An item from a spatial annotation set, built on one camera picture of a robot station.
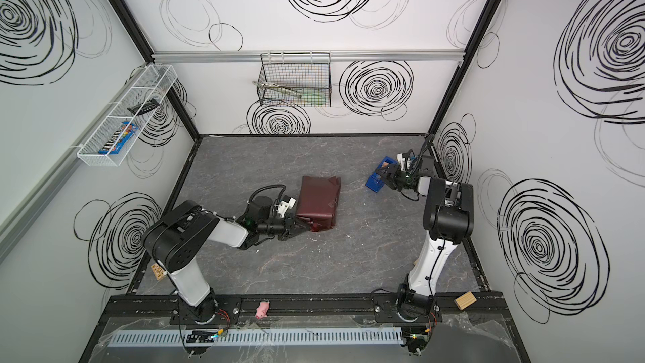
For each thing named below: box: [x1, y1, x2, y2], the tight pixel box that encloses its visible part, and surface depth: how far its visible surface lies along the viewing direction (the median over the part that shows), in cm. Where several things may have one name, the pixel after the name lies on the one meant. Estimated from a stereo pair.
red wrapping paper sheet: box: [295, 175, 341, 232], surface depth 90 cm
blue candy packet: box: [98, 121, 139, 155], surface depth 72 cm
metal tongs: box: [251, 80, 303, 99], surface depth 87 cm
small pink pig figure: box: [255, 300, 270, 320], surface depth 74 cm
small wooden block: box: [454, 290, 478, 311], surface depth 77 cm
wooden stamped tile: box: [151, 262, 168, 281], surface depth 82 cm
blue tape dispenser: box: [365, 155, 399, 194], surface depth 101 cm
